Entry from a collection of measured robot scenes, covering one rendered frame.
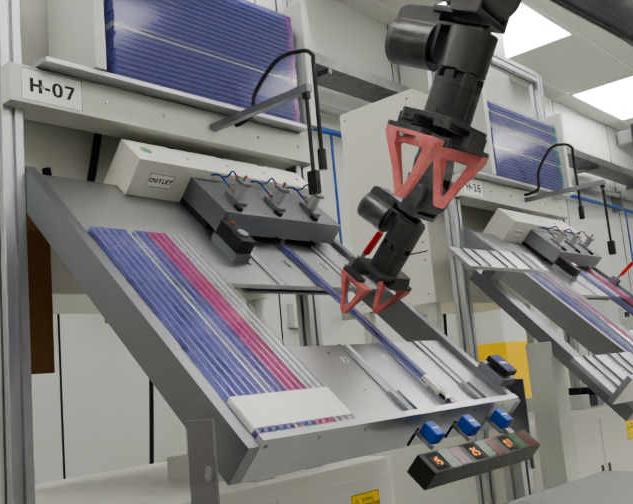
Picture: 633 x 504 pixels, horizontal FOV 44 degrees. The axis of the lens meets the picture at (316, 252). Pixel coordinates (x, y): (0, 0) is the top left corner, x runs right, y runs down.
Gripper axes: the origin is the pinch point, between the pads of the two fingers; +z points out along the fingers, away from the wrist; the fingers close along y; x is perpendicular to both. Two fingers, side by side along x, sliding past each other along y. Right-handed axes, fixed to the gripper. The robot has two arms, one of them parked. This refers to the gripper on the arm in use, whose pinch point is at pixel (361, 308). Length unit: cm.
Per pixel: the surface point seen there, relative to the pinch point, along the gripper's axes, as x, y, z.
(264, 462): 28, 44, 5
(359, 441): 27.6, 25.3, 4.1
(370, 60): -252, -257, -11
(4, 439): -13, 52, 37
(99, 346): -135, -58, 115
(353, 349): 9.1, 9.7, 2.2
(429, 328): 4.3, -19.2, 1.5
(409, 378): 17.3, 2.2, 2.4
